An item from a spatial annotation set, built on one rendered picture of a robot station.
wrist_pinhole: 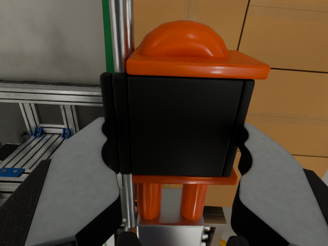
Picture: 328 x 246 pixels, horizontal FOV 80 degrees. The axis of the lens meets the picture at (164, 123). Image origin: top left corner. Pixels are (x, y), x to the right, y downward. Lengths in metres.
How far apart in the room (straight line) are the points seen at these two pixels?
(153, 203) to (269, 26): 0.77
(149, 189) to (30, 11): 1.45
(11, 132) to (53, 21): 0.77
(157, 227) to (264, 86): 0.79
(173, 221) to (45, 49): 1.44
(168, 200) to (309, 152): 1.03
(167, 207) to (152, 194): 0.04
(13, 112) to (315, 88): 1.63
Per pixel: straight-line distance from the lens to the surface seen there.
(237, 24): 0.82
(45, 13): 1.51
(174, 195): 0.22
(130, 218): 0.18
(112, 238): 1.44
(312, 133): 1.13
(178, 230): 0.20
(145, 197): 0.18
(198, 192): 0.17
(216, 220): 1.30
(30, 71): 1.64
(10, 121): 1.61
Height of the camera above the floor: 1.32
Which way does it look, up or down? 62 degrees down
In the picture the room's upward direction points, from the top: 179 degrees counter-clockwise
